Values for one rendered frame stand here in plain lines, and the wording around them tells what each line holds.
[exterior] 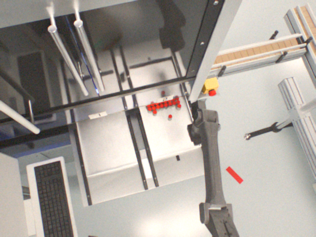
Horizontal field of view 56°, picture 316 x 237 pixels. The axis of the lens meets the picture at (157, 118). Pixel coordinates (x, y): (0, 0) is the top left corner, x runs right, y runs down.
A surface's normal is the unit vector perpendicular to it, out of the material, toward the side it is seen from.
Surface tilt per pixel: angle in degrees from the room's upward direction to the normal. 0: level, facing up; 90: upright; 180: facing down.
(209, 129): 17
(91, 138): 0
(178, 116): 0
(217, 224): 41
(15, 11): 90
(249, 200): 0
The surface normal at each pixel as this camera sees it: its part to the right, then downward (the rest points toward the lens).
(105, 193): 0.04, -0.29
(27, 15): 0.26, 0.93
